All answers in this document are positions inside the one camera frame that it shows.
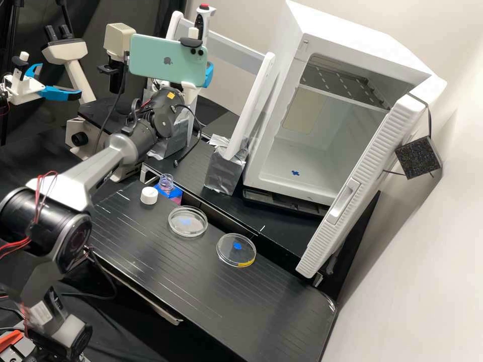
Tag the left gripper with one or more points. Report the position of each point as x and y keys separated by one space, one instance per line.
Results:
x=19 y=90

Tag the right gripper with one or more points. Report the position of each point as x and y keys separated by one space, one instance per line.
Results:
x=189 y=94

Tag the pipette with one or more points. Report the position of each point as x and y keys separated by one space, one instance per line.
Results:
x=205 y=19

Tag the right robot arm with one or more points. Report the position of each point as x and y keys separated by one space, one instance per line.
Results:
x=113 y=151

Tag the cream microscope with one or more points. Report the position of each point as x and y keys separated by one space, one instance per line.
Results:
x=75 y=75

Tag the small bottle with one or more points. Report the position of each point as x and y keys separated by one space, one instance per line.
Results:
x=166 y=183

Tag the blue bottle holder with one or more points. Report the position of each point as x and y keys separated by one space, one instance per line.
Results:
x=174 y=197

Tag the white incubator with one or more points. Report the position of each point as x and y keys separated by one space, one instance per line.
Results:
x=302 y=166

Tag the white cap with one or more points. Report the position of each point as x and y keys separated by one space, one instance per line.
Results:
x=149 y=196

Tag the petri dish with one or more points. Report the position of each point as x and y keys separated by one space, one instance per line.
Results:
x=187 y=222

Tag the incubator door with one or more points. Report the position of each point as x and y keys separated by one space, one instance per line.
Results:
x=362 y=181

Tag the right wrist camera phone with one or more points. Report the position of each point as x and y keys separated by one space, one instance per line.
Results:
x=158 y=56

